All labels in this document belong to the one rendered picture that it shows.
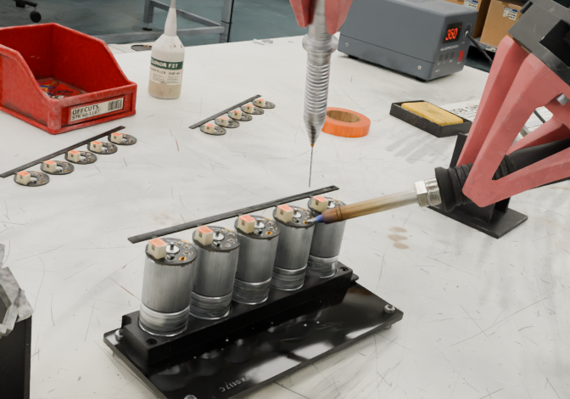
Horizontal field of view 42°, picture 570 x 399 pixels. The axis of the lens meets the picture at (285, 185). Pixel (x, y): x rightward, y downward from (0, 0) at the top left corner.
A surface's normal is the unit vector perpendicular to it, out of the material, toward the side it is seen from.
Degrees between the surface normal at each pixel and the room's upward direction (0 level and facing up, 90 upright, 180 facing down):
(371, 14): 90
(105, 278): 0
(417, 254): 0
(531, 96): 108
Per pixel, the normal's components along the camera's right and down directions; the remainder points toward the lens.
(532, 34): -0.78, -0.59
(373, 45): -0.59, 0.24
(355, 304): 0.16, -0.90
